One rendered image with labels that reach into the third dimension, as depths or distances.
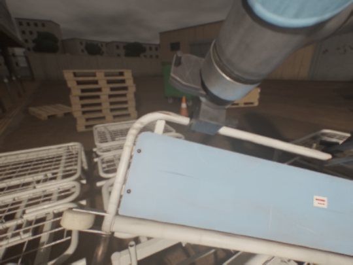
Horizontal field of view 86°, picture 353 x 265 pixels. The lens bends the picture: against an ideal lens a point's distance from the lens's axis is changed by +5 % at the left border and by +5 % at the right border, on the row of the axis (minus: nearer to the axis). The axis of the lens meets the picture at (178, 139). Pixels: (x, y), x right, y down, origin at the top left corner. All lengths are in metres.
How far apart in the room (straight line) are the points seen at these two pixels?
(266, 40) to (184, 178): 0.32
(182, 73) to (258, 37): 0.13
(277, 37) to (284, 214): 0.45
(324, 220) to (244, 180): 0.24
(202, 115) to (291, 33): 0.17
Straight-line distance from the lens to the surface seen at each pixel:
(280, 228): 0.57
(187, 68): 0.32
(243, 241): 0.52
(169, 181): 0.44
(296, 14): 0.21
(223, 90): 0.28
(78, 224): 0.44
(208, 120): 0.32
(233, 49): 0.24
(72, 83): 4.11
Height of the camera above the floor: 1.21
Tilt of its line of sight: 22 degrees down
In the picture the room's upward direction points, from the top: 1 degrees counter-clockwise
